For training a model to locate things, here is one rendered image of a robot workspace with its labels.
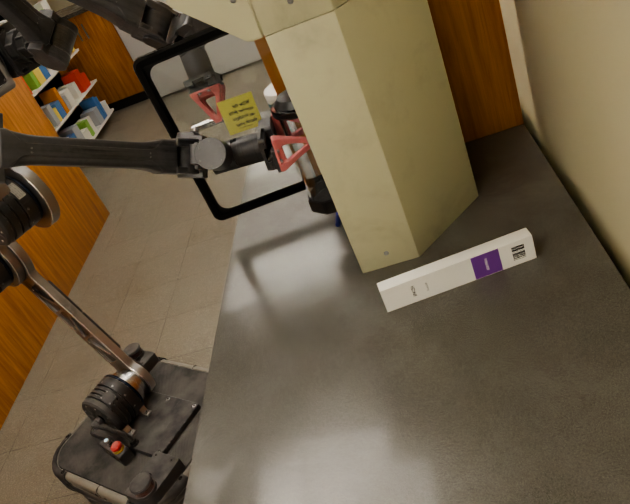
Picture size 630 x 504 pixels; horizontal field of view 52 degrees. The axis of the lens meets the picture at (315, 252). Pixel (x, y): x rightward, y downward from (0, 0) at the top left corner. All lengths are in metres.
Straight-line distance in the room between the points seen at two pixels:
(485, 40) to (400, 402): 0.80
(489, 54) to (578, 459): 0.88
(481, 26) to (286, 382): 0.82
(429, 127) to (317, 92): 0.24
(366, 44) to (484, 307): 0.45
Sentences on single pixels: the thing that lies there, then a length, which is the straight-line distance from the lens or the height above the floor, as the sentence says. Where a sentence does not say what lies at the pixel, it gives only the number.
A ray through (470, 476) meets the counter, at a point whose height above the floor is 0.94.
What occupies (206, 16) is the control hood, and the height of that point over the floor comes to 1.47.
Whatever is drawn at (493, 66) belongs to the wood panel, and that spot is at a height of 1.09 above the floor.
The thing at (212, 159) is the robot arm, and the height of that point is 1.23.
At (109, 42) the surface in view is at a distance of 6.54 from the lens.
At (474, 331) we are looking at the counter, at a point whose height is 0.94.
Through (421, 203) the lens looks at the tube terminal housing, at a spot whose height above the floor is 1.03.
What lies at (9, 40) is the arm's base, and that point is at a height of 1.48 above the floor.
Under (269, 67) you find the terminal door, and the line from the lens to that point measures 1.34.
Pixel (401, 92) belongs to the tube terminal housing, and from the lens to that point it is 1.10.
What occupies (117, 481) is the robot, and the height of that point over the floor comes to 0.24.
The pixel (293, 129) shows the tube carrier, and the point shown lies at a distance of 1.19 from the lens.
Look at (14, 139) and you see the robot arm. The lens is 1.12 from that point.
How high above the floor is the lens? 1.65
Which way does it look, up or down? 32 degrees down
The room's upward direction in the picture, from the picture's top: 25 degrees counter-clockwise
